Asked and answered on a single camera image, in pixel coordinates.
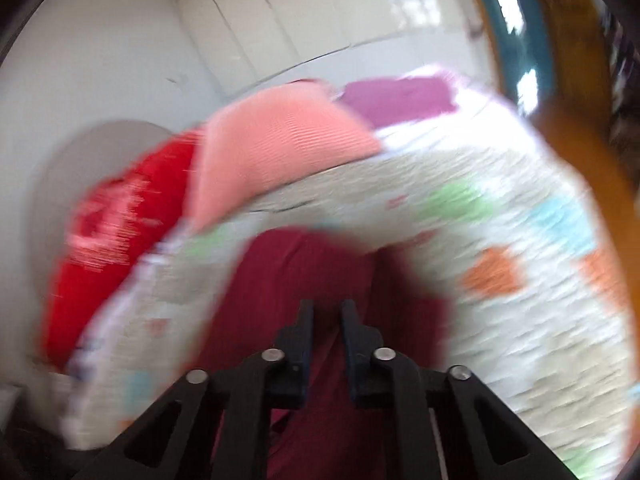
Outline maroon garment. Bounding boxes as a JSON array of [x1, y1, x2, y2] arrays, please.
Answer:
[[185, 227, 456, 480]]

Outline beige arched headboard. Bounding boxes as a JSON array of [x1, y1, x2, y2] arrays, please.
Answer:
[[25, 120, 173, 341]]

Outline teal door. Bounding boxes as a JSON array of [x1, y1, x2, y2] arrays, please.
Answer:
[[467, 0, 551, 116]]

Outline pink pillow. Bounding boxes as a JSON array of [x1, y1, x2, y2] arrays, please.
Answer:
[[190, 81, 383, 233]]

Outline white patchwork quilt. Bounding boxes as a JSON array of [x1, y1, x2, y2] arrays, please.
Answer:
[[62, 65, 636, 480]]

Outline cluttered shelf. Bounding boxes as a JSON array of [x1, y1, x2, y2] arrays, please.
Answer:
[[600, 10, 640, 146]]

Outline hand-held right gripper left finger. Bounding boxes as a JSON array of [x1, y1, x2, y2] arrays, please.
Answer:
[[85, 299, 316, 480]]

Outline purple pillow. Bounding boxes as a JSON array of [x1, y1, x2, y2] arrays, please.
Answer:
[[340, 76, 457, 125]]

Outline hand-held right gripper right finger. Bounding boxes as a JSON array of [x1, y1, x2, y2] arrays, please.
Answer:
[[340, 299, 576, 480]]

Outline red printed pillow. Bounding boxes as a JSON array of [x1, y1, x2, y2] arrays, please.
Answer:
[[40, 130, 206, 373]]

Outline wooden door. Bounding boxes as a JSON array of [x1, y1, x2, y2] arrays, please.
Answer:
[[530, 0, 636, 221]]

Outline white wardrobe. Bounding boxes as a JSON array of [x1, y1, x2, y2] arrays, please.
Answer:
[[177, 0, 488, 93]]

